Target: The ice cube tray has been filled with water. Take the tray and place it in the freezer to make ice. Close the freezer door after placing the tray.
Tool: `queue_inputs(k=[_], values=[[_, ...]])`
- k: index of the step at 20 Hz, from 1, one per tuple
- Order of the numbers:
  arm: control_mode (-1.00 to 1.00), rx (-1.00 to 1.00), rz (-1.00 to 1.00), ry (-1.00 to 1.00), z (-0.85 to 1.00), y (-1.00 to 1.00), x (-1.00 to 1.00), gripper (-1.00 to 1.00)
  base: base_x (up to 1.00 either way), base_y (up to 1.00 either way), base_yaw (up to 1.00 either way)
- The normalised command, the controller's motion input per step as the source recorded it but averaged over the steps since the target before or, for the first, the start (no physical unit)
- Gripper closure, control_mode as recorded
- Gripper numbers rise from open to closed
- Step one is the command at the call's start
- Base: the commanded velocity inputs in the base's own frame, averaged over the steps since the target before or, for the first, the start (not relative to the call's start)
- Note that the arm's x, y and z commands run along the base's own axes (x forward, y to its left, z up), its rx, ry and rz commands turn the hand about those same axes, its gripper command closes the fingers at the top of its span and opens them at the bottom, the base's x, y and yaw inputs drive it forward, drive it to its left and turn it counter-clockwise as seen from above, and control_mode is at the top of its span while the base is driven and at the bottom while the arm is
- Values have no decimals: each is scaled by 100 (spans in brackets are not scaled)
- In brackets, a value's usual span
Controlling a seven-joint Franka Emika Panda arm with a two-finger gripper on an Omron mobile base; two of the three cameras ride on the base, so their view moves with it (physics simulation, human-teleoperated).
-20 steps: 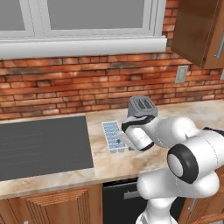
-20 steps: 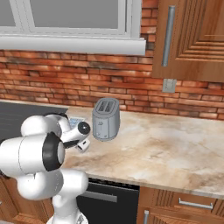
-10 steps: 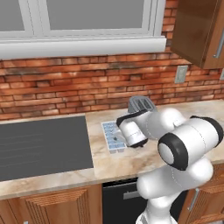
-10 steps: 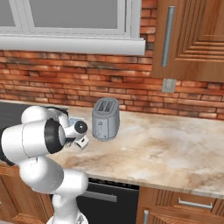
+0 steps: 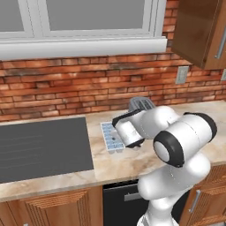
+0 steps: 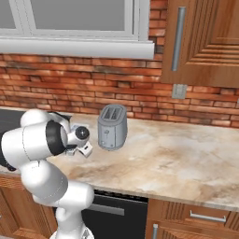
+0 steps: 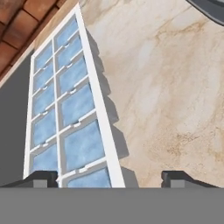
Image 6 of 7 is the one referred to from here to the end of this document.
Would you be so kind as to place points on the wooden drawer front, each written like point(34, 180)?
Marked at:
point(174, 211)

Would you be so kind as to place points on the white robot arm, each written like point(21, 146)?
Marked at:
point(37, 146)

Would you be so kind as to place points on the white framed window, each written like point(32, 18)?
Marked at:
point(77, 15)

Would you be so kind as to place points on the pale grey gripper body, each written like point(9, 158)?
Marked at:
point(71, 151)

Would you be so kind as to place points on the grey wall socket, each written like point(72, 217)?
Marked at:
point(179, 91)

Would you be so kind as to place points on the black hob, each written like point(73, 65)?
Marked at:
point(11, 119)

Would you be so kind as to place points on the white window sill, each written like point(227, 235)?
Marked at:
point(77, 48)

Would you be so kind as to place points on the wooden base cupboard door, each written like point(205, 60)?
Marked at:
point(18, 211)
point(186, 234)

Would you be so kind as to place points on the grey two-slot toaster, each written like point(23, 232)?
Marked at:
point(111, 130)

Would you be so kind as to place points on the black dishwasher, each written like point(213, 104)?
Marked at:
point(124, 221)

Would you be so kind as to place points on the wooden wall cupboard door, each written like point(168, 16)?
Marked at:
point(211, 43)

